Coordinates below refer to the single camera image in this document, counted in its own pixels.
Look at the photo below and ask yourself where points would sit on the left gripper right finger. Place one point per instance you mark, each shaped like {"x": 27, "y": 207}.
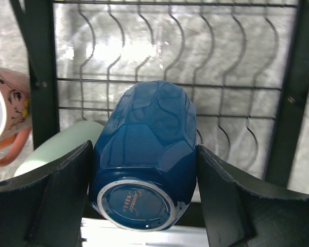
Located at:
{"x": 242, "y": 210}

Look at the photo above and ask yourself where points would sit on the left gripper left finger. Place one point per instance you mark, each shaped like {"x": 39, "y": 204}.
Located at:
{"x": 44, "y": 207}

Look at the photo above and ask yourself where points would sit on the mint green cup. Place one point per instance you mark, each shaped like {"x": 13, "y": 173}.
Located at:
{"x": 61, "y": 144}

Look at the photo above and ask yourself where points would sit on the blue faceted mug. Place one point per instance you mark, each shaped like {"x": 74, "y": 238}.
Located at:
{"x": 144, "y": 173}

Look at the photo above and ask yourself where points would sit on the pink floral mug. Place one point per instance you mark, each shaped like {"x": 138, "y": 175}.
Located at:
{"x": 15, "y": 114}

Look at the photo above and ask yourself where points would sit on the aluminium mounting rail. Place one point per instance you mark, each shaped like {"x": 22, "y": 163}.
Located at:
{"x": 95, "y": 232}

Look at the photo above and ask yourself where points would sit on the black wire dish rack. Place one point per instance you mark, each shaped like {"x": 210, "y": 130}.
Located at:
{"x": 244, "y": 64}

